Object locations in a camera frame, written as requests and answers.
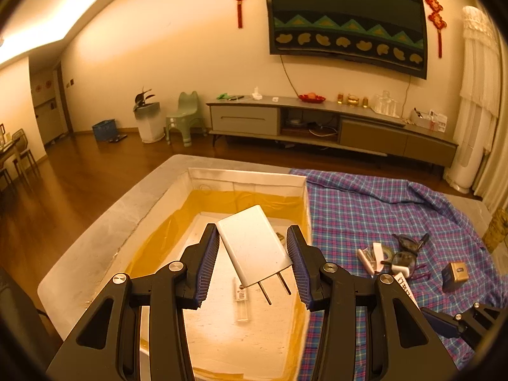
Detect amber glass jars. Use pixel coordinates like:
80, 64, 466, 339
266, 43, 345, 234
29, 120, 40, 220
337, 93, 370, 108

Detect television under patterned cover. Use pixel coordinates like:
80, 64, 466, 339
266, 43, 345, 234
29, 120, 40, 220
264, 0, 430, 80

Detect white cardboard box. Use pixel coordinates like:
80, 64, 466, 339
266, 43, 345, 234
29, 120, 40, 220
37, 167, 312, 381

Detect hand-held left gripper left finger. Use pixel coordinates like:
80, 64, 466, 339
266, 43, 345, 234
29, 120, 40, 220
45, 223, 221, 381

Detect small white tube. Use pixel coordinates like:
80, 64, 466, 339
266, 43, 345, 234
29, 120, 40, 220
357, 247, 377, 277

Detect television cable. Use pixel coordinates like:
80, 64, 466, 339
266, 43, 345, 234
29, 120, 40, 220
279, 55, 301, 98

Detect blue purple plaid cloth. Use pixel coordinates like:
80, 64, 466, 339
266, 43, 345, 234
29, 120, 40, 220
289, 169, 501, 381

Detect white floor bin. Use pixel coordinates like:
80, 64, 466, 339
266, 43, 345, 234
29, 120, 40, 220
134, 102, 166, 144

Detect purple string bundle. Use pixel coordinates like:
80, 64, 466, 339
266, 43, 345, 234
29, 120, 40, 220
409, 263, 432, 282

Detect blue plastic basket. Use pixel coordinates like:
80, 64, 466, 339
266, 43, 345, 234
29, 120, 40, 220
92, 118, 119, 142

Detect dark framed eyeglasses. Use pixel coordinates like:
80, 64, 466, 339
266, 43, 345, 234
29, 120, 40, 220
380, 233, 430, 277

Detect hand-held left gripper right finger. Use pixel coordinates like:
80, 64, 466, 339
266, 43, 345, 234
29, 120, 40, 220
286, 225, 457, 381

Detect white printed packet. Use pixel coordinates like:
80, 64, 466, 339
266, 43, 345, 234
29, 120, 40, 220
391, 273, 422, 311

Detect white power adapter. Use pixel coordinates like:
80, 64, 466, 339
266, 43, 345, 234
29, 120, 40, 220
215, 205, 293, 306

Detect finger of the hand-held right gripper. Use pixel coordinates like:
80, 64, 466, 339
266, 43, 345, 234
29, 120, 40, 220
421, 304, 501, 352

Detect dining chair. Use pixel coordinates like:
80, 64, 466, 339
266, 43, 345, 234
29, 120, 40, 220
11, 128, 41, 179

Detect clear tape roll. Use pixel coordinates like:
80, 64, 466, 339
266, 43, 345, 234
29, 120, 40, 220
378, 245, 398, 266

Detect green plastic child chair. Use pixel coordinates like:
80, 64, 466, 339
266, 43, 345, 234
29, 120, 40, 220
165, 91, 207, 146

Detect dark leafed plant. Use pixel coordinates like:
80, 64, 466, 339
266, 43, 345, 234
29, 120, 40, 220
132, 87, 156, 112

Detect grey television cabinet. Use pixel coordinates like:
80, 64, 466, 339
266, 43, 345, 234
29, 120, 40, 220
206, 97, 459, 168

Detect wooden door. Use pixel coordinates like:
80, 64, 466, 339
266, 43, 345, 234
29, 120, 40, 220
53, 61, 75, 135

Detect clear drinking glass set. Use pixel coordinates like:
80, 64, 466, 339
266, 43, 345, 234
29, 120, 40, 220
371, 90, 400, 118

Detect clear labelled tube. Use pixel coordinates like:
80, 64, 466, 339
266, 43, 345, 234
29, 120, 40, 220
231, 280, 253, 323

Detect white organiser box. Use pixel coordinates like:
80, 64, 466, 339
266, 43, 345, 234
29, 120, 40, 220
408, 107, 448, 132

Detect small gold and blue box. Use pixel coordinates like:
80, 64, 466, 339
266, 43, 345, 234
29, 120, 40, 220
441, 261, 470, 293

